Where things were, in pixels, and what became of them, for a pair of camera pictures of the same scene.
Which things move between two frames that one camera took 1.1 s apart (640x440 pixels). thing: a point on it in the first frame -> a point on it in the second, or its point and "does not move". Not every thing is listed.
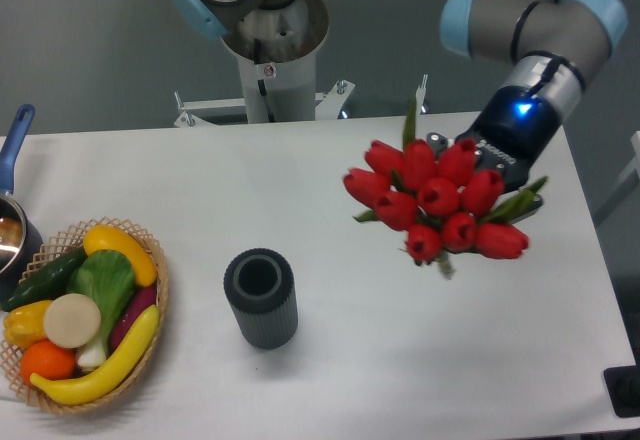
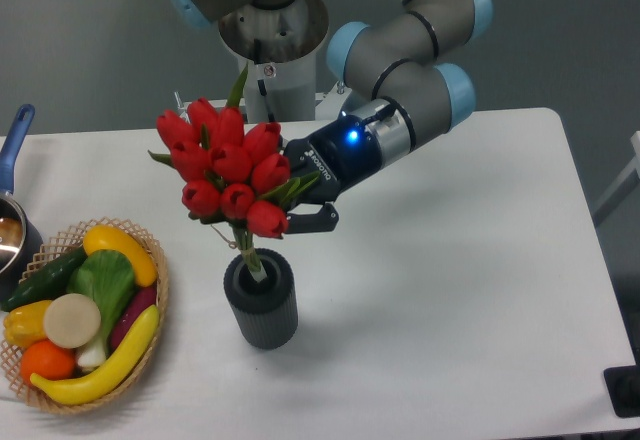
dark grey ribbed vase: x=259 y=285 does not move
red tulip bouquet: x=437 y=201 -> x=233 y=169
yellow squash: x=107 y=238 does not move
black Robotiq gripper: x=513 y=128 -> x=343 y=153
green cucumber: x=48 y=281 does not move
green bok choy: x=107 y=277 does not move
